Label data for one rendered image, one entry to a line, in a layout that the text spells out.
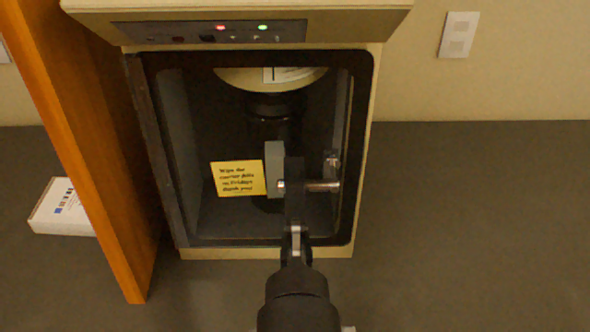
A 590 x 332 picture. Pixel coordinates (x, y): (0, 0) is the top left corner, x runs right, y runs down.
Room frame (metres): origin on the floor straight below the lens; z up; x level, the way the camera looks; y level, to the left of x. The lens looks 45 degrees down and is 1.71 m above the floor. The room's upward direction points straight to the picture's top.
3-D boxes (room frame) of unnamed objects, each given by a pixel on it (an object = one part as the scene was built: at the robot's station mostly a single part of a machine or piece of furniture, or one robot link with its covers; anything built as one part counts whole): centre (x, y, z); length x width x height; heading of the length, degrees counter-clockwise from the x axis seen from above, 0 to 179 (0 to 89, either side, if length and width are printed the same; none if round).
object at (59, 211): (0.63, 0.43, 0.96); 0.16 x 0.12 x 0.04; 86
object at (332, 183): (0.49, -0.02, 1.20); 0.10 x 0.05 x 0.03; 91
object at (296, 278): (0.32, 0.00, 1.20); 0.09 x 0.07 x 0.08; 1
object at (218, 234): (0.52, 0.05, 1.19); 0.30 x 0.01 x 0.40; 91
